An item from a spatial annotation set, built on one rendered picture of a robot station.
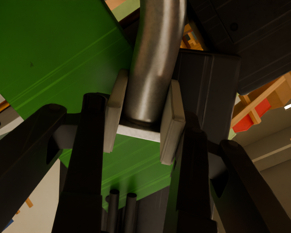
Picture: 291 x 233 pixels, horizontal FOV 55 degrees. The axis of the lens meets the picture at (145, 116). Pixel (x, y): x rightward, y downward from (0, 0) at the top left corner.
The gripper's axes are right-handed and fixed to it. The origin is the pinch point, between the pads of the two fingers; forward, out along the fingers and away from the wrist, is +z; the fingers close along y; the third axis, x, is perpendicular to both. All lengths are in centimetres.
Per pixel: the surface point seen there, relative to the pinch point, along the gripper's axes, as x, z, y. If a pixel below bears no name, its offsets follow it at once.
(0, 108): -11.7, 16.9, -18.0
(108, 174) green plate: -9.2, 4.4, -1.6
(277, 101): -98, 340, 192
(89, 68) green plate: 0.6, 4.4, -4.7
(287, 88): -83, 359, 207
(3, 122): -13.5, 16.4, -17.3
